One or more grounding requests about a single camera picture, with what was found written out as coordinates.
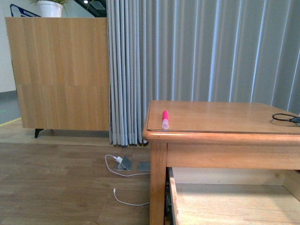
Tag pink marker with clear cap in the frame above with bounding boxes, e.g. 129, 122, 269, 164
162, 110, 169, 129

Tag wooden drawer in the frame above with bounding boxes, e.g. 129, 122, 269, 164
166, 167, 300, 225

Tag closed metal floor plate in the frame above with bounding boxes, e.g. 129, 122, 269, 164
137, 161, 150, 172

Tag white plug charger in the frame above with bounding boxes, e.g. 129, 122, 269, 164
114, 156, 123, 164

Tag open metal floor socket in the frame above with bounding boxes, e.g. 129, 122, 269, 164
117, 156, 133, 171

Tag wooden nightstand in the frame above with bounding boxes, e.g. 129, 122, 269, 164
143, 100, 300, 225

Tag light wooden cabinet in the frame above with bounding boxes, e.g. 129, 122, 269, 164
5, 17, 110, 131

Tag black cabinet leg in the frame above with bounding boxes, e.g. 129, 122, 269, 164
34, 128, 44, 138

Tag grey pleated curtain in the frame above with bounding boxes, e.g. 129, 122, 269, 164
106, 0, 300, 146

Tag white plant pot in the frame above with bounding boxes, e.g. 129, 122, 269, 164
37, 0, 63, 18

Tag white charging cable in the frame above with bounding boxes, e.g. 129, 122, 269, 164
105, 154, 151, 206

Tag black cable on nightstand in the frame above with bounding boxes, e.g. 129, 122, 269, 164
272, 113, 300, 125

